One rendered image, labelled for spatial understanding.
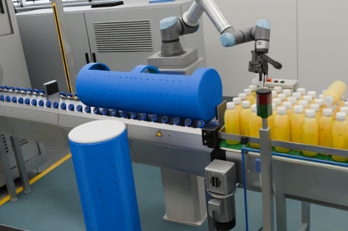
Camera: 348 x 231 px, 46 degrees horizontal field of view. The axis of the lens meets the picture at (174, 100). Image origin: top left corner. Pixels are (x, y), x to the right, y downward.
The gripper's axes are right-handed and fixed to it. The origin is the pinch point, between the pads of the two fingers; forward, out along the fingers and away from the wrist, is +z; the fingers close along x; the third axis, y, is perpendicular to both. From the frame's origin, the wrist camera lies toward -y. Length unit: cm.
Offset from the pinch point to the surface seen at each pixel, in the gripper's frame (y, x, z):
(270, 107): -22, 46, 11
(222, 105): 18.9, 6.7, 10.3
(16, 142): 223, -16, 51
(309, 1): 50, -239, -117
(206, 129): 16.3, 26.7, 22.9
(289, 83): -8.4, -16.5, -4.6
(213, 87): 25.2, 6.3, 0.5
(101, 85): 90, 24, 3
